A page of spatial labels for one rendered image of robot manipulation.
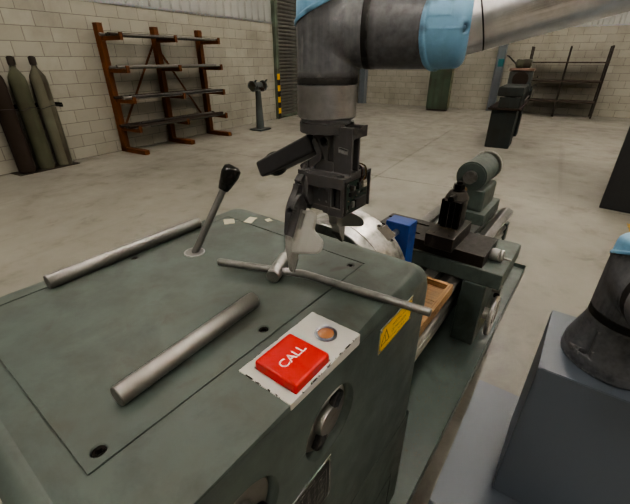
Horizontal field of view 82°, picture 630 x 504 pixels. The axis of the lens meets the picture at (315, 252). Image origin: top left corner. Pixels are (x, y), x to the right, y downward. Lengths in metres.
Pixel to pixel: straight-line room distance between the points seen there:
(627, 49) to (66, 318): 14.71
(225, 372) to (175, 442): 0.09
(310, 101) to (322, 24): 0.08
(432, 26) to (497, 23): 0.15
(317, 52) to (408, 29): 0.10
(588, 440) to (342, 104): 0.68
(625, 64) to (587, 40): 1.26
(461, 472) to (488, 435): 0.13
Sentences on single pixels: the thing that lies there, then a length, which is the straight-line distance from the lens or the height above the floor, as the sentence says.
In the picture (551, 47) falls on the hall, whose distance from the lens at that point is 14.74.
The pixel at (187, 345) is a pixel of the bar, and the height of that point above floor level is 1.27.
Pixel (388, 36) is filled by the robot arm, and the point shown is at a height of 1.58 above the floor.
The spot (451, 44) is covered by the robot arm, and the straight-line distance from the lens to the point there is 0.45.
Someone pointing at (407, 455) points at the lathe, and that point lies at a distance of 1.25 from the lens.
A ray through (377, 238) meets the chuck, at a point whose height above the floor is 1.21.
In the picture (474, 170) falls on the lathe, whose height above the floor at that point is 1.11.
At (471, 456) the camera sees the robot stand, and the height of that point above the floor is 0.75.
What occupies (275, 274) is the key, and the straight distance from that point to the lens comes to 0.56.
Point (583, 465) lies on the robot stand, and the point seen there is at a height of 0.93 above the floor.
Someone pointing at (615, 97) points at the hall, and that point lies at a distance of 14.85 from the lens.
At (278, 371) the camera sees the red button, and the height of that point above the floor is 1.27.
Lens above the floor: 1.56
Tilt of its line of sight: 28 degrees down
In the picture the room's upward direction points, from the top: straight up
